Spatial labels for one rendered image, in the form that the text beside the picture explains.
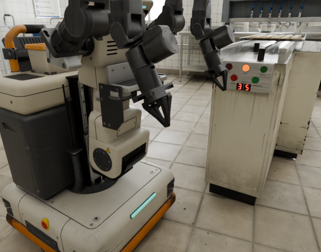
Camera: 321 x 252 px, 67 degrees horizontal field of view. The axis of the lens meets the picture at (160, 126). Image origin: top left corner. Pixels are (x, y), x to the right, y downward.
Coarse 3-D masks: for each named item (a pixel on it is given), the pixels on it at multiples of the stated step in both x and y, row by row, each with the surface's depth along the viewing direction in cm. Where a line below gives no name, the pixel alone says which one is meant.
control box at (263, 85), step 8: (232, 64) 119; (240, 64) 117; (248, 64) 115; (256, 64) 114; (264, 64) 112; (272, 64) 110; (232, 72) 120; (240, 72) 118; (248, 72) 116; (256, 72) 115; (264, 72) 113; (272, 72) 112; (240, 80) 120; (248, 80) 118; (264, 80) 114; (232, 88) 123; (248, 88) 119; (256, 88) 117; (264, 88) 115
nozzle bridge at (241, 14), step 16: (224, 0) 176; (240, 0) 171; (256, 0) 171; (272, 0) 169; (288, 0) 165; (320, 0) 156; (224, 16) 180; (240, 16) 182; (256, 16) 177; (272, 16) 172; (304, 16) 163; (320, 16) 159; (320, 48) 167
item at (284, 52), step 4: (288, 44) 135; (292, 44) 142; (296, 44) 204; (280, 48) 106; (284, 48) 105; (288, 48) 116; (292, 48) 154; (280, 52) 107; (284, 52) 106; (288, 52) 124; (280, 56) 108; (284, 56) 107; (288, 56) 131; (280, 60) 108; (284, 60) 109
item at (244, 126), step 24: (264, 48) 118; (288, 72) 144; (216, 96) 131; (240, 96) 125; (264, 96) 119; (216, 120) 136; (240, 120) 129; (264, 120) 123; (216, 144) 141; (240, 144) 134; (264, 144) 127; (216, 168) 146; (240, 168) 139; (264, 168) 132; (216, 192) 156; (240, 192) 147
